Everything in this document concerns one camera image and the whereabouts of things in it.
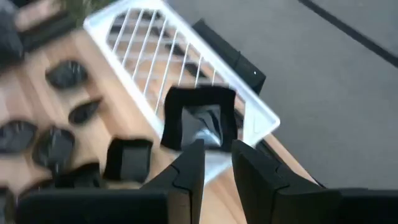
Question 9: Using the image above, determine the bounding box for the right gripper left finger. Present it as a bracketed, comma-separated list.
[17, 139, 206, 224]

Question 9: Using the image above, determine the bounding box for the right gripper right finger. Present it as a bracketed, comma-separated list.
[231, 139, 398, 224]

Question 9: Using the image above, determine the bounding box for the small black square cup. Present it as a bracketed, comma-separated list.
[102, 138, 154, 184]

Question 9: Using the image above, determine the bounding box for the black square plate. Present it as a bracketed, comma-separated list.
[52, 162, 103, 189]

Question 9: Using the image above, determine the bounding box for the black teardrop plate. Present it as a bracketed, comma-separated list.
[67, 98, 103, 126]

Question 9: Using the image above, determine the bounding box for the white wire shelf rack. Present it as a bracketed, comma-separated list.
[83, 0, 281, 184]

